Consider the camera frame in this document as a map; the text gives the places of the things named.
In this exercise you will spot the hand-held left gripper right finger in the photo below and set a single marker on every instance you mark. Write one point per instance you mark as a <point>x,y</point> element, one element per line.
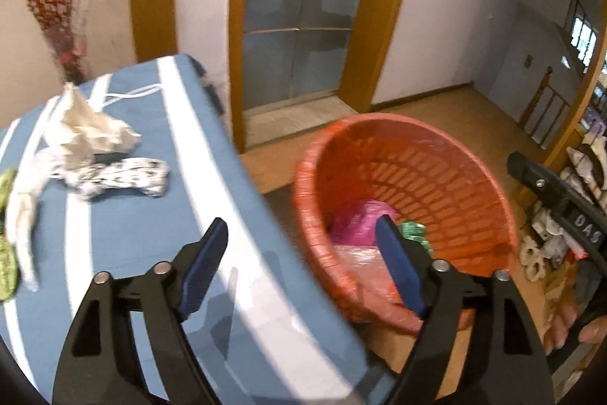
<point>400,267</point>

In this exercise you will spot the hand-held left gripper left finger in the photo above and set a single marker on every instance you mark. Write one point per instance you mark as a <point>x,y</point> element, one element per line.
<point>204,267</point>

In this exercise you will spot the pink plastic bag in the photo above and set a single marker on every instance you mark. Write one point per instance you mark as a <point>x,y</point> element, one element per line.
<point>355,220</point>

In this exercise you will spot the orange plastic waste basket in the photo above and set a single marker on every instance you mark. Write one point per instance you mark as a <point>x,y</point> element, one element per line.
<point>450,205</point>

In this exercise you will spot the person's right hand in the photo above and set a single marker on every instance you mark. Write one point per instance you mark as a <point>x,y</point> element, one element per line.
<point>559,331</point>

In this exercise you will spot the white cutout object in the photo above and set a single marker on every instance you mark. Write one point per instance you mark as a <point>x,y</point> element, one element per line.
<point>532,260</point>

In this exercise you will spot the blue white striped tablecloth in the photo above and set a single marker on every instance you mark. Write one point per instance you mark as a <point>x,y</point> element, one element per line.
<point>142,224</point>

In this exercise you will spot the black white patterned sock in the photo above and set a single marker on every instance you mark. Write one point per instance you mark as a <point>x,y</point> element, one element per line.
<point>128,177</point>

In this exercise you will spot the window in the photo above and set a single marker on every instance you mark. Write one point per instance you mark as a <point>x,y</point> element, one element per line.
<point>583,35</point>

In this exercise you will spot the white crumpled garment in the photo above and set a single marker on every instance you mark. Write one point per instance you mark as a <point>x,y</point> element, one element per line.
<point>90,130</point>

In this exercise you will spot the long white plastic bag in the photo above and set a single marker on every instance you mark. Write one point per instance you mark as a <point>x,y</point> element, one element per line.
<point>23,215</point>

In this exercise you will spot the green knitted cloth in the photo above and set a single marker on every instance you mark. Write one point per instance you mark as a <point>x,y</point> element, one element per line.
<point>5,265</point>

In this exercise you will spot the glass vase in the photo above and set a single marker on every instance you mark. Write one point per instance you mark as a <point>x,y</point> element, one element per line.
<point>66,54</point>

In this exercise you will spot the wooden frosted glass door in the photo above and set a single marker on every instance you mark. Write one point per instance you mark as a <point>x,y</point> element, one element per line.
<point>303,30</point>

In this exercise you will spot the wooden stair post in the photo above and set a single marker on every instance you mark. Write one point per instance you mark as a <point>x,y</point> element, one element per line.
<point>545,101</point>

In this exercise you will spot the dark wall plate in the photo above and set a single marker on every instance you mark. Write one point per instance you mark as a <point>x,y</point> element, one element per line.
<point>529,62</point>

